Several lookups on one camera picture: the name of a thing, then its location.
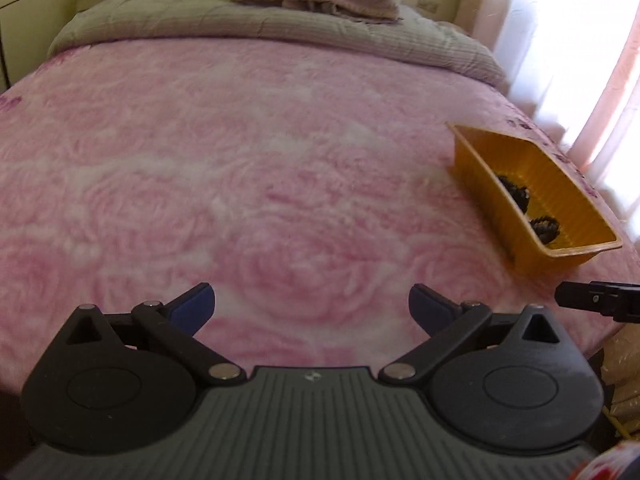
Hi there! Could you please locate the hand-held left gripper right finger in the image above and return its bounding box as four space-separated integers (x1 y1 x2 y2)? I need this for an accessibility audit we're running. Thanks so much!
378 283 563 386

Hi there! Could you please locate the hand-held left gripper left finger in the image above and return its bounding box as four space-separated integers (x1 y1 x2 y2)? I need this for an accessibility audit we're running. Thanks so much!
65 282 247 386

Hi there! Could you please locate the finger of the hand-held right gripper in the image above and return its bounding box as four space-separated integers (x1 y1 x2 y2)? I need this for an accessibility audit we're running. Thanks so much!
555 280 640 323

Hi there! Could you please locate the brown wooden bead bracelet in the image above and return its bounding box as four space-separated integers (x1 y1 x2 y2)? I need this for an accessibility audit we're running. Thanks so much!
530 215 562 247

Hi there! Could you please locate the dark bead necklace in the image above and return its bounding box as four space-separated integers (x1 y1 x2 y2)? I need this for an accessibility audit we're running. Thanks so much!
495 172 532 214

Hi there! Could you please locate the orange plastic tray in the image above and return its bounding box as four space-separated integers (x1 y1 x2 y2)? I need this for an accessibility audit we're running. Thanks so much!
445 121 623 276

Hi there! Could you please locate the yellowish plastic bag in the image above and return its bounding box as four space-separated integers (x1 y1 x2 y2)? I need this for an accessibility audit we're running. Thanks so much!
600 327 640 441

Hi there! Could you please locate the pink floral blanket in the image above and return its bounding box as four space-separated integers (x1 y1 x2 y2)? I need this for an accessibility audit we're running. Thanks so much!
0 35 626 396

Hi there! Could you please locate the red and white cloth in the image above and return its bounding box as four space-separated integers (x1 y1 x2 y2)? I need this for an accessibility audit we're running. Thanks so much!
565 440 640 480

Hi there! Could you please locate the pink sheer curtain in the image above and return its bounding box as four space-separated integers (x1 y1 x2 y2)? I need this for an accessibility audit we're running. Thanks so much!
455 0 640 241

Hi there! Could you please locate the striped grey quilt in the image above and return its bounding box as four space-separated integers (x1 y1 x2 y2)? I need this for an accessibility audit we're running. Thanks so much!
47 0 507 86

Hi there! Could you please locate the cream wardrobe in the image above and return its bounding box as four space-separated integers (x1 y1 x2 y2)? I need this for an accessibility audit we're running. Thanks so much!
0 0 81 93

